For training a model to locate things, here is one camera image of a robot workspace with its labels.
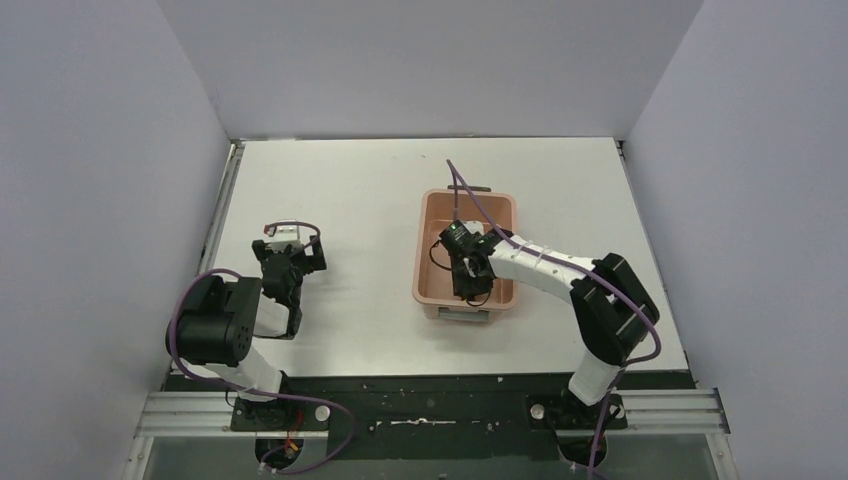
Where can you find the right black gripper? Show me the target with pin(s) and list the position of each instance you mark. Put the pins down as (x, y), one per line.
(464, 287)

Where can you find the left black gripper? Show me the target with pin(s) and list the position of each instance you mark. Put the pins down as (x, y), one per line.
(308, 258)

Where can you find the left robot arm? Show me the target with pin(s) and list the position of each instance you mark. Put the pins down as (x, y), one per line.
(218, 321)

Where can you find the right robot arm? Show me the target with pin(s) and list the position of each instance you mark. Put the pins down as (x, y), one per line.
(612, 308)

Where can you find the pink plastic bin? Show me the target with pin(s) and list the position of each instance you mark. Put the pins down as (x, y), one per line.
(432, 284)

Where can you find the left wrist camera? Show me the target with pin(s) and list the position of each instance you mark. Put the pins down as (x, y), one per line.
(281, 235)

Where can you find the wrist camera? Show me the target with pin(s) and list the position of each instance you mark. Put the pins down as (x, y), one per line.
(474, 227)
(281, 235)

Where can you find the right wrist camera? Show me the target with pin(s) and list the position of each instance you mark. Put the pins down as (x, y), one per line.
(474, 227)

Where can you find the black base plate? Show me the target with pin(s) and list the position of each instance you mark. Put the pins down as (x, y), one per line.
(333, 391)

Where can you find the aluminium frame rail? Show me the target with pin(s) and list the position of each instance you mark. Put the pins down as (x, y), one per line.
(466, 424)

